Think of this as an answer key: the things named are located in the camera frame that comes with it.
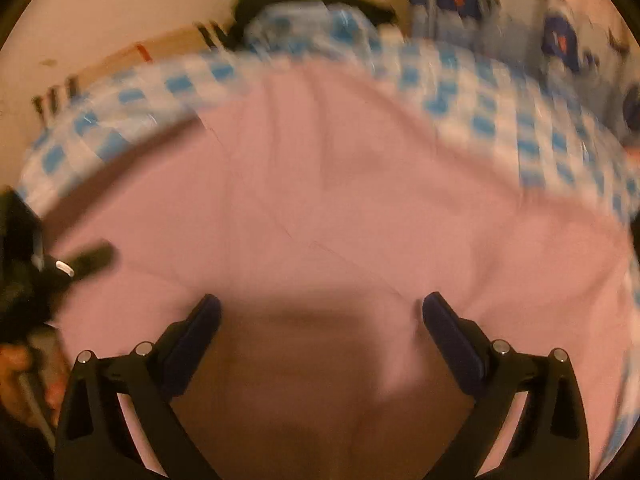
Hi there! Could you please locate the whale print curtain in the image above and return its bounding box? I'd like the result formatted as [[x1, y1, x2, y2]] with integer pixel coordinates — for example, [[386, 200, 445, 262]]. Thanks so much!
[[408, 0, 639, 148]]

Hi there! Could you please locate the person's left hand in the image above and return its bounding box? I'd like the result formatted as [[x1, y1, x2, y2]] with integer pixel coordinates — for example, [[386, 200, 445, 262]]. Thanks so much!
[[1, 344, 70, 428]]

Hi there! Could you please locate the blue white checkered plastic cover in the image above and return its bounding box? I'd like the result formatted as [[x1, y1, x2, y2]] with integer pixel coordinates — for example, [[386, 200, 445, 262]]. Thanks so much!
[[16, 0, 640, 470]]

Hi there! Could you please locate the black garment by wall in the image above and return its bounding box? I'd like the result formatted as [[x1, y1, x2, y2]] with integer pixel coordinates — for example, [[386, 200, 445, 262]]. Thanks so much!
[[230, 0, 399, 47]]

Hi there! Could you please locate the pink and brown jacket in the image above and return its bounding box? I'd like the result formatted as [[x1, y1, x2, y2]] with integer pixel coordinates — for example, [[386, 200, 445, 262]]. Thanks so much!
[[47, 61, 632, 479]]

